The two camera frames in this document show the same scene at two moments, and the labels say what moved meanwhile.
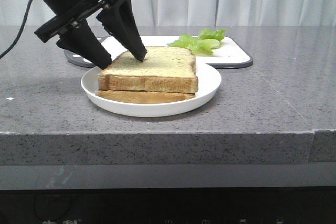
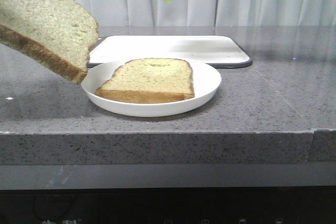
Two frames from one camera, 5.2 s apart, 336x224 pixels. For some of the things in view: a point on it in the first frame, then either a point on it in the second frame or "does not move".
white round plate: (209, 79) does not move
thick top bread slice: (165, 70) to (56, 33)
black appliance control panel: (282, 205) does not move
